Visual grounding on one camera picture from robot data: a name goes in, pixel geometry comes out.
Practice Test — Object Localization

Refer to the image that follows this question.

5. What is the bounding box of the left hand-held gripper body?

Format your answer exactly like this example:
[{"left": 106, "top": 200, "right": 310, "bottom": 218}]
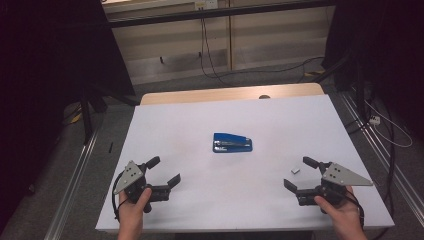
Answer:
[{"left": 122, "top": 160, "right": 172, "bottom": 205}]

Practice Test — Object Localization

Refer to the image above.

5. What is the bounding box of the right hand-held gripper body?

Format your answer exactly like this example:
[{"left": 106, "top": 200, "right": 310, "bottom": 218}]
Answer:
[{"left": 295, "top": 161, "right": 374, "bottom": 207}]

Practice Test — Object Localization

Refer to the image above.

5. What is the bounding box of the blue stapler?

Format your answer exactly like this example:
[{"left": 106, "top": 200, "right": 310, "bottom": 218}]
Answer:
[{"left": 212, "top": 132, "right": 254, "bottom": 154}]

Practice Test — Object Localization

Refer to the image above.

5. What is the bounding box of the person's left hand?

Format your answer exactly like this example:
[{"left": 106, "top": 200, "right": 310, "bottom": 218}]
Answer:
[{"left": 117, "top": 187, "right": 154, "bottom": 224}]

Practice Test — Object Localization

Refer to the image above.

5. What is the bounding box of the person's right hand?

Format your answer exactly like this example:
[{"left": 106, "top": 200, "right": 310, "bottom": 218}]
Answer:
[{"left": 313, "top": 185, "right": 364, "bottom": 231}]

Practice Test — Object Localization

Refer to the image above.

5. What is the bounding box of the white table cover sheet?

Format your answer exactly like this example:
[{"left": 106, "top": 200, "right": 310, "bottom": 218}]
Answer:
[{"left": 95, "top": 94, "right": 396, "bottom": 233}]

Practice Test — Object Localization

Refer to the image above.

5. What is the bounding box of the black stand leg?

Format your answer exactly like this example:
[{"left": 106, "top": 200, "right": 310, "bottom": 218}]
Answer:
[{"left": 79, "top": 83, "right": 142, "bottom": 146}]

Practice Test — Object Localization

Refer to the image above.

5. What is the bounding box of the black curtain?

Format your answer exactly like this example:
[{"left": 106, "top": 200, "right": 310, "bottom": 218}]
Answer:
[
  {"left": 320, "top": 0, "right": 424, "bottom": 143},
  {"left": 0, "top": 0, "right": 137, "bottom": 234}
]

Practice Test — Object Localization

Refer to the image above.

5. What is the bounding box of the black horizontal bar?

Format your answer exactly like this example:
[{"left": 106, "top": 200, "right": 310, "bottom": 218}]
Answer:
[{"left": 107, "top": 0, "right": 336, "bottom": 30}]

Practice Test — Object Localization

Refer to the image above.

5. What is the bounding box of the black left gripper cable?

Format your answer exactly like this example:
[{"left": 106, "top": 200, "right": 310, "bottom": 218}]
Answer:
[{"left": 111, "top": 171, "right": 127, "bottom": 224}]

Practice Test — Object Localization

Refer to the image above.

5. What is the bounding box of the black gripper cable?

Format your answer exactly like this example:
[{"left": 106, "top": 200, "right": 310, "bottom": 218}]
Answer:
[
  {"left": 345, "top": 191, "right": 366, "bottom": 231},
  {"left": 111, "top": 171, "right": 127, "bottom": 224}
]

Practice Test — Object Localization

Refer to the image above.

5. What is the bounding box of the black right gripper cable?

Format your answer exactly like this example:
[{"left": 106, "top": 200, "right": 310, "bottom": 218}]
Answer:
[{"left": 345, "top": 191, "right": 366, "bottom": 231}]

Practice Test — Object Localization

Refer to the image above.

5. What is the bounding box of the aluminium floor rail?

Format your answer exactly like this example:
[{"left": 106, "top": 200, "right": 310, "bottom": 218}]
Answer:
[
  {"left": 339, "top": 90, "right": 424, "bottom": 228},
  {"left": 43, "top": 128, "right": 101, "bottom": 240}
]

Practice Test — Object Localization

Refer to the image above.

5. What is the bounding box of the black floor cable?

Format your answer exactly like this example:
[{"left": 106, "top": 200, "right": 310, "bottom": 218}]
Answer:
[{"left": 344, "top": 99, "right": 399, "bottom": 240}]

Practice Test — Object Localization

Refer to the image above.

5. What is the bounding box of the white floor cable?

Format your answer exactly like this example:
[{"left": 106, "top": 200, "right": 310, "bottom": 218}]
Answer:
[{"left": 364, "top": 99, "right": 414, "bottom": 149}]

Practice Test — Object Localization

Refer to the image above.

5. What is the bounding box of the black hanging cable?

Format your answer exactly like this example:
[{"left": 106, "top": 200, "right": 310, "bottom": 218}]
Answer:
[{"left": 199, "top": 17, "right": 231, "bottom": 86}]

